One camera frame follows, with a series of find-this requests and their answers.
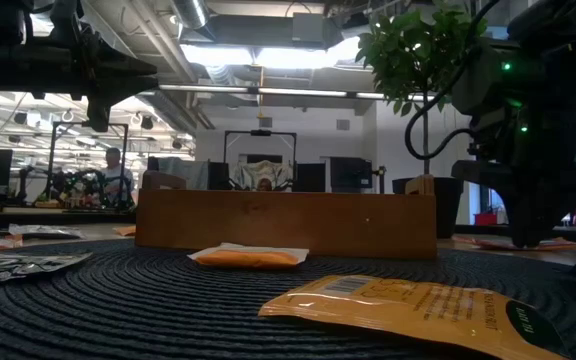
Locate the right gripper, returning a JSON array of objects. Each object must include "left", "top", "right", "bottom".
[{"left": 450, "top": 79, "right": 576, "bottom": 247}]

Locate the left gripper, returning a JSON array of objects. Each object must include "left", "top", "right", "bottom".
[{"left": 42, "top": 35, "right": 159, "bottom": 134}]

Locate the orange peach tea packet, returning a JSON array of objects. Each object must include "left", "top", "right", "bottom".
[{"left": 258, "top": 274, "right": 572, "bottom": 360}]

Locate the wooden tea box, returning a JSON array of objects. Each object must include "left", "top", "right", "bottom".
[{"left": 135, "top": 171, "right": 439, "bottom": 260}]

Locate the white orange Tazo tea packet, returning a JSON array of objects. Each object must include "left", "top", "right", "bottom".
[{"left": 187, "top": 242, "right": 310, "bottom": 270}]

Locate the person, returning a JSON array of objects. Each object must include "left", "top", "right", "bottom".
[{"left": 100, "top": 147, "right": 137, "bottom": 209}]

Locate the grey fabric partition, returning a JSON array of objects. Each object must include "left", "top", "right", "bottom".
[{"left": 157, "top": 157, "right": 209, "bottom": 190}]

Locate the green leafy tree plant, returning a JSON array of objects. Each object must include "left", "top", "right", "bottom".
[{"left": 355, "top": 0, "right": 489, "bottom": 176}]

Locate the grey ceiling unit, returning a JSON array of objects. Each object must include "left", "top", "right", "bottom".
[{"left": 291, "top": 12, "right": 325, "bottom": 44}]

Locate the round dark woven placemat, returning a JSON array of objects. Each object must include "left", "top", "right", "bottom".
[{"left": 0, "top": 238, "right": 576, "bottom": 360}]

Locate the black frame robot station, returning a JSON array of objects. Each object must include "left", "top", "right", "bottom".
[
  {"left": 224, "top": 129, "right": 298, "bottom": 192},
  {"left": 47, "top": 121, "right": 129, "bottom": 209}
]

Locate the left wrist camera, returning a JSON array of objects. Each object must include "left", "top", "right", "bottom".
[{"left": 50, "top": 0, "right": 82, "bottom": 41}]

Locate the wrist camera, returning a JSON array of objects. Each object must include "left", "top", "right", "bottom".
[
  {"left": 50, "top": 0, "right": 82, "bottom": 41},
  {"left": 450, "top": 42, "right": 519, "bottom": 119}
]

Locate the shiny silver ceiling duct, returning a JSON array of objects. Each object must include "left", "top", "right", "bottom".
[{"left": 170, "top": 0, "right": 210, "bottom": 30}]

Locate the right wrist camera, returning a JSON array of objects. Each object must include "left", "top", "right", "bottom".
[{"left": 450, "top": 42, "right": 519, "bottom": 119}]

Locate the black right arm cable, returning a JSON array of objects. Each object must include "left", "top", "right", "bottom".
[{"left": 404, "top": 0, "right": 502, "bottom": 161}]

